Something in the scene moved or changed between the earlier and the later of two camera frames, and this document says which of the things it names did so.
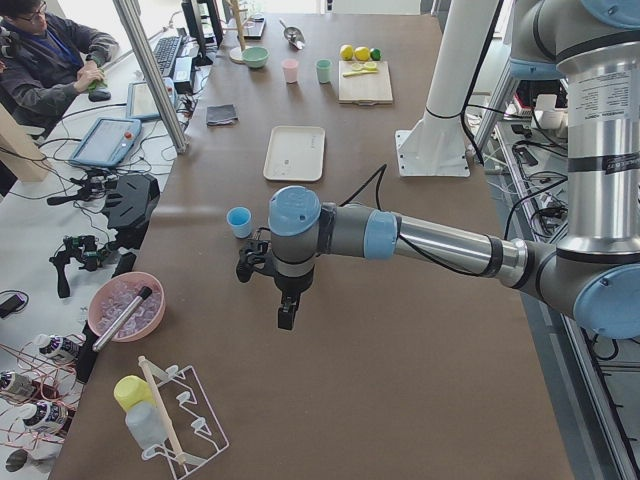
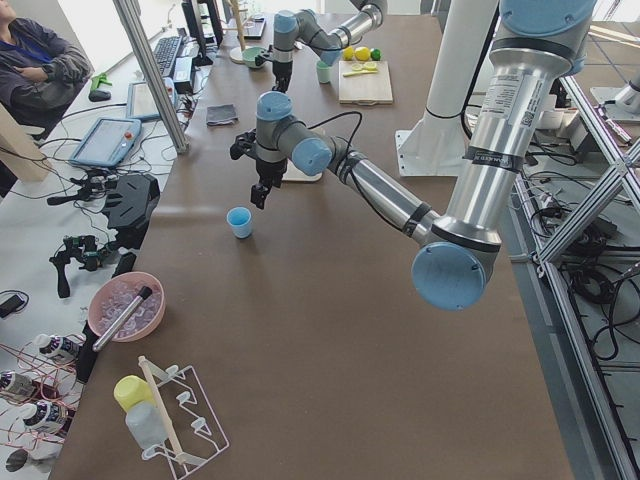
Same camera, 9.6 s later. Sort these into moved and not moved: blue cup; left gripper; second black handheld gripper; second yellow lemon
Moved: left gripper
Not moved: blue cup; second black handheld gripper; second yellow lemon
